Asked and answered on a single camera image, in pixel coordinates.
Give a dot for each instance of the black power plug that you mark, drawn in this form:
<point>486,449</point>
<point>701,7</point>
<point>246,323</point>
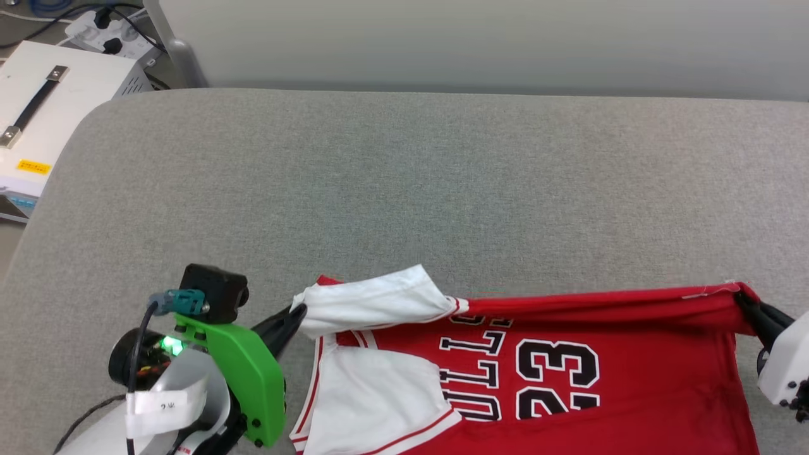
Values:
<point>103,18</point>
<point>112,45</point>

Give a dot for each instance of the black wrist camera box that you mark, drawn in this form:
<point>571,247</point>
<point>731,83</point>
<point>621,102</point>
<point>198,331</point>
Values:
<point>215,287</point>

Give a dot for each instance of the grey metal frame post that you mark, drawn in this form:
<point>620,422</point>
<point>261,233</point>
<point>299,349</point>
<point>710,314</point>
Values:
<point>177,50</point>

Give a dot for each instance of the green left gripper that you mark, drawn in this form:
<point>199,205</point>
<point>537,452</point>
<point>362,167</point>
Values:
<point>253,385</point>

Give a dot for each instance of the white paper label tape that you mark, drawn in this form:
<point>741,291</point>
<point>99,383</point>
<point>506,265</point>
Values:
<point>164,404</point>

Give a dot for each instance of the black cylindrical wrist module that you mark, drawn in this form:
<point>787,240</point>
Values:
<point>123,360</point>

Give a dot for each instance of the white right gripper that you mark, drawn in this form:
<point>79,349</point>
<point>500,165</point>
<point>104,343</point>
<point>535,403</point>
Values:
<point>790,360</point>

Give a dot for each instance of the red white basketball jersey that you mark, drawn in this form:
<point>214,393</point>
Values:
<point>632,392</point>

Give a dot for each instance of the white power strip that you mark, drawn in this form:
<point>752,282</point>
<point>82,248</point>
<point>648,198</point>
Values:
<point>129,38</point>

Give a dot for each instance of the white equipment case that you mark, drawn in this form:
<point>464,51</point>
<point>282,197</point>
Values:
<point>76,101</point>

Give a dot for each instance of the yellow warning sticker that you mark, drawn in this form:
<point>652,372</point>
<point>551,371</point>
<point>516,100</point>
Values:
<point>33,167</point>

